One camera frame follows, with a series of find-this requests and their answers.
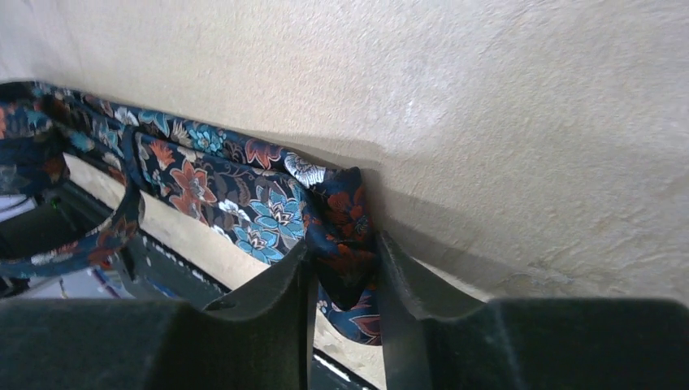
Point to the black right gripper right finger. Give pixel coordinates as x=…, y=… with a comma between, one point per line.
x=437, y=337

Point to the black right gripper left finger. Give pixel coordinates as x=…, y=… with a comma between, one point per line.
x=259, y=336

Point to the navy floral patterned tie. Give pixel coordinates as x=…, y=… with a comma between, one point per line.
x=262, y=197

